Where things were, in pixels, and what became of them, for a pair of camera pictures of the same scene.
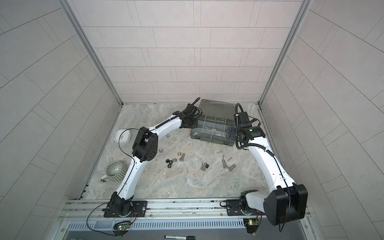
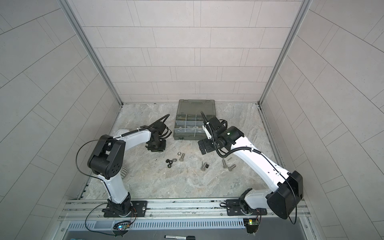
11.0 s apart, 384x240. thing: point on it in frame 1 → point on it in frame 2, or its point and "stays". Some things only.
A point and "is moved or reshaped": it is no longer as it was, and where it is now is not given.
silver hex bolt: x=181 y=159 stays
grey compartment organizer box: x=216 y=117 is moved or reshaped
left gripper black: x=194 y=124 → x=162 y=148
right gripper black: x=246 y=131 → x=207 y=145
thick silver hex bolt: x=230 y=168 stays
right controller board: x=252 y=225 stays
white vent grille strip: x=85 y=225 stays
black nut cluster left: x=170 y=162 stays
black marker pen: x=180 y=237 stays
